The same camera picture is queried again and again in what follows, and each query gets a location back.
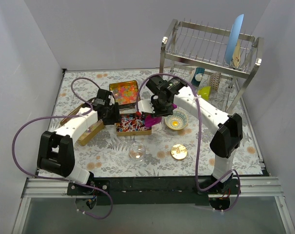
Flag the magenta plastic scoop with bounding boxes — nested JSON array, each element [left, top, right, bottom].
[[144, 104, 177, 128]]

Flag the gold tin with lollipops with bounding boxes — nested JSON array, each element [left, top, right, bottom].
[[116, 113, 152, 137]]

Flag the clear glass jar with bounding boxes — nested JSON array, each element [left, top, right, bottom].
[[129, 142, 146, 161]]

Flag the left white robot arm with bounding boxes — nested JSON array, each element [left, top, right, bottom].
[[37, 89, 121, 195]]

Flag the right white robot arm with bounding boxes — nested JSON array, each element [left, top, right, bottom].
[[137, 73, 243, 194]]

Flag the gold tin with jelly candies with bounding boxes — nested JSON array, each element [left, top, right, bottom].
[[109, 80, 139, 109]]

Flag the gold tin with pale candies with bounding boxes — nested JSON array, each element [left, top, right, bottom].
[[56, 111, 104, 146]]

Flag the patterned ceramic bowl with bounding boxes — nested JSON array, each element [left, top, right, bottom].
[[164, 110, 188, 131]]

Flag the yellow-green plastic bowl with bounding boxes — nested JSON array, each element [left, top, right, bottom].
[[197, 86, 211, 101]]

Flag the floral tablecloth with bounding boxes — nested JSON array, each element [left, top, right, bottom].
[[37, 68, 264, 178]]

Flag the teal cup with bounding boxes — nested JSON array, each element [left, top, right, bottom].
[[191, 67, 205, 87]]

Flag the round gold lid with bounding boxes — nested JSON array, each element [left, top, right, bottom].
[[171, 144, 188, 160]]

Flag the steel dish rack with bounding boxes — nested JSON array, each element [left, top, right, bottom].
[[159, 19, 264, 113]]

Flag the patterned mug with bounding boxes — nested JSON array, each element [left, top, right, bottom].
[[209, 72, 222, 91]]

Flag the cream patterned plate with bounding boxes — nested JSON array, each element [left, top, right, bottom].
[[231, 40, 241, 69]]

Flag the blue plate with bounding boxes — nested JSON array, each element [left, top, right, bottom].
[[224, 14, 244, 65]]

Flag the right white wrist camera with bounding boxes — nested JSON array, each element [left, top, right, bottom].
[[136, 99, 155, 114]]

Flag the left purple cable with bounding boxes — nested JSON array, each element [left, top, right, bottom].
[[12, 77, 114, 219]]

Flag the purple cable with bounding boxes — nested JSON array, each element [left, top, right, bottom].
[[135, 73, 242, 213], [12, 77, 114, 219]]

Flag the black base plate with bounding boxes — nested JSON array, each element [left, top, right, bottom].
[[66, 175, 244, 207]]

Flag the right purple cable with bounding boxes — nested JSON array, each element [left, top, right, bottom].
[[135, 73, 242, 213]]

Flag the aluminium rail frame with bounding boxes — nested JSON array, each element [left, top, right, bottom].
[[13, 176, 295, 234]]

